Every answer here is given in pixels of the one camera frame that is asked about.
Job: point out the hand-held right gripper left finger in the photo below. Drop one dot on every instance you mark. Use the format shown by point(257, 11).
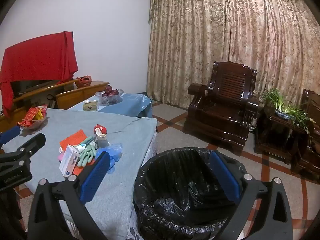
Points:
point(95, 177)

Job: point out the white medicine box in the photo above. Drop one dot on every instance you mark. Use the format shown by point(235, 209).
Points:
point(68, 161)

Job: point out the large red apple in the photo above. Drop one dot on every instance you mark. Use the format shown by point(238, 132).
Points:
point(108, 89)

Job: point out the blue tablecloth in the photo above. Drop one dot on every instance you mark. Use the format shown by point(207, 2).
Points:
point(130, 105)

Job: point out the red cloth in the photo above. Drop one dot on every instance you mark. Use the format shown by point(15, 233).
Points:
point(37, 57)

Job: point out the green potted plant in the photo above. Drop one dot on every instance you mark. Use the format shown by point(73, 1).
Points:
point(283, 113)

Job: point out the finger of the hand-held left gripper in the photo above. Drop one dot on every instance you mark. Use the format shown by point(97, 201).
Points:
point(32, 142)
point(10, 133)

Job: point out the blue plastic glove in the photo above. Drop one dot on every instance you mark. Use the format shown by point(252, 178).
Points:
point(112, 152)

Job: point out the pink face mask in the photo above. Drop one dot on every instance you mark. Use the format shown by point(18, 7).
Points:
point(60, 156)

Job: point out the green rubber glove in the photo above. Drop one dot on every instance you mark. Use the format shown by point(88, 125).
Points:
point(86, 156)

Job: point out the glass snack bowl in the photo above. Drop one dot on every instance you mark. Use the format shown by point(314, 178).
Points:
point(37, 125)

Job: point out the white toothpaste tube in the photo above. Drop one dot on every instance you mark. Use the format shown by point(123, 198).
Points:
point(101, 140)

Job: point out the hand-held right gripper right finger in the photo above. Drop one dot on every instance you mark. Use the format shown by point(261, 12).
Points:
point(225, 177)

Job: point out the glass fruit bowl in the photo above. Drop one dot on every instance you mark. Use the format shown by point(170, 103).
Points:
point(110, 99)

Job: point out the red crumpled plastic bag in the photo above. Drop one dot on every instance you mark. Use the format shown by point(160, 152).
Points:
point(100, 129)

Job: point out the beige patterned curtain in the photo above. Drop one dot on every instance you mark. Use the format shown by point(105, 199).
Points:
point(225, 37)

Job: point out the yellow snack packet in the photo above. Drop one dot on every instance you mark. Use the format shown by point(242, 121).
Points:
point(40, 115)

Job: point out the bin with black bag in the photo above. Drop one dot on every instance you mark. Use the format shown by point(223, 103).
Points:
point(185, 200)

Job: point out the orange pumpkin basket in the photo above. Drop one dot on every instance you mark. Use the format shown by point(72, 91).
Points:
point(83, 81)

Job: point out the orange foam net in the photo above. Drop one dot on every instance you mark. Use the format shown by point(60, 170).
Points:
point(76, 172)
point(75, 138)

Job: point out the black television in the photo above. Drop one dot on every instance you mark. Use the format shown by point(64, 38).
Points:
point(27, 86)

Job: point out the grey tablecloth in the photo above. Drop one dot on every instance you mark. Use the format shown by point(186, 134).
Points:
point(120, 192)

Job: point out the beige tissue box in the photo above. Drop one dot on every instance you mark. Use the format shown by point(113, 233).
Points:
point(90, 106)

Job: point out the dark wooden armchair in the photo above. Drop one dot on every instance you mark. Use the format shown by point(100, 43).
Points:
point(225, 110)
point(310, 150)

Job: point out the red snack packet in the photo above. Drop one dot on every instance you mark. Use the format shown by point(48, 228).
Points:
point(30, 114)

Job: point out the dark wooden side table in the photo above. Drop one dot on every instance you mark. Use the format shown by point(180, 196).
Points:
point(277, 140)

